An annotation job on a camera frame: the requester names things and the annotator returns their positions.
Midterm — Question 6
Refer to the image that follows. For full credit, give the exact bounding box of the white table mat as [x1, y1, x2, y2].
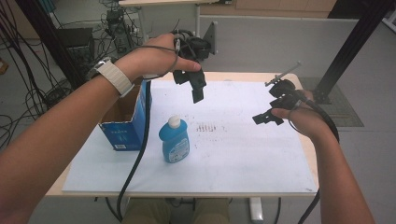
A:
[62, 79, 318, 195]

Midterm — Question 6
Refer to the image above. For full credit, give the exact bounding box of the black computer case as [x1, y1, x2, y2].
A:
[55, 27, 95, 64]

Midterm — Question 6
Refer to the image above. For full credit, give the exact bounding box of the thin grey left wrist cord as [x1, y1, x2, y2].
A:
[134, 38, 181, 79]

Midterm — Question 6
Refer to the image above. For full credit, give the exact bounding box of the dark electronic device with cables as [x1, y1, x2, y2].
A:
[105, 8, 134, 54]

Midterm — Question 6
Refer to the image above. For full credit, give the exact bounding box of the person's right leg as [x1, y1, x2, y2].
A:
[191, 198, 232, 224]

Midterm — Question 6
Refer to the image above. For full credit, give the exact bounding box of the blue cardboard box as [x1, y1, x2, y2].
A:
[98, 78, 153, 152]

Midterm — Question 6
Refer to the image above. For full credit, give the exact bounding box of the green floor mat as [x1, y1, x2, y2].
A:
[298, 77, 365, 128]

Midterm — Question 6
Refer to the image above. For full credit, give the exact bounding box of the white table leg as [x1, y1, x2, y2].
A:
[248, 197, 264, 224]

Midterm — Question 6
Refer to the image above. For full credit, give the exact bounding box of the thick black left gripper cable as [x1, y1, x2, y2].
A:
[115, 79, 152, 223]

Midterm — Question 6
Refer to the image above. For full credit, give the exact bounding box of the person's right hand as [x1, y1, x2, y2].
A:
[270, 90, 336, 142]

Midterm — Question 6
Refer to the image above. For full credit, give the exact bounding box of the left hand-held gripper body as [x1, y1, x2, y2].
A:
[171, 21, 219, 63]

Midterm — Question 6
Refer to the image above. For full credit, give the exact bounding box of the person's left hand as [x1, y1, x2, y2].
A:
[115, 32, 203, 83]

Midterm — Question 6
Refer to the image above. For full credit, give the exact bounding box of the thin grey right wrist cord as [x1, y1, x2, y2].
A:
[287, 99, 310, 136]

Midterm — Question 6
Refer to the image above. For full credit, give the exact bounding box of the thin grey wrist cord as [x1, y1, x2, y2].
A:
[134, 38, 181, 79]
[287, 99, 310, 136]

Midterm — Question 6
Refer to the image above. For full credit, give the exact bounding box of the person's leg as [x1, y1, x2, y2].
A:
[120, 198, 173, 224]
[191, 198, 232, 224]

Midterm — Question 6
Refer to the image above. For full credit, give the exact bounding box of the blue bottle with white cap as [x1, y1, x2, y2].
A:
[158, 115, 191, 164]

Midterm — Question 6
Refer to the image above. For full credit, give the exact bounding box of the person's left leg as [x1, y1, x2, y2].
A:
[120, 198, 173, 224]

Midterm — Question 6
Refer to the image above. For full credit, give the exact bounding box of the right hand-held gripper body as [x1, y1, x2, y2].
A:
[264, 61, 308, 111]

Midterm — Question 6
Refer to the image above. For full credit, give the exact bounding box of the white-legged background table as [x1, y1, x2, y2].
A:
[118, 0, 233, 48]

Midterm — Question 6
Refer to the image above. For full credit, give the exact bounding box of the white band wristwatch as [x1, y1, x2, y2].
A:
[88, 57, 135, 98]

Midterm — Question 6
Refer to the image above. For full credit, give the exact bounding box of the black metal frame post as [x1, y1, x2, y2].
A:
[14, 0, 87, 91]
[312, 0, 396, 105]

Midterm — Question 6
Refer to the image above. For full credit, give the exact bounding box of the tangle of black floor cables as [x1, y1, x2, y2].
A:
[0, 0, 78, 150]

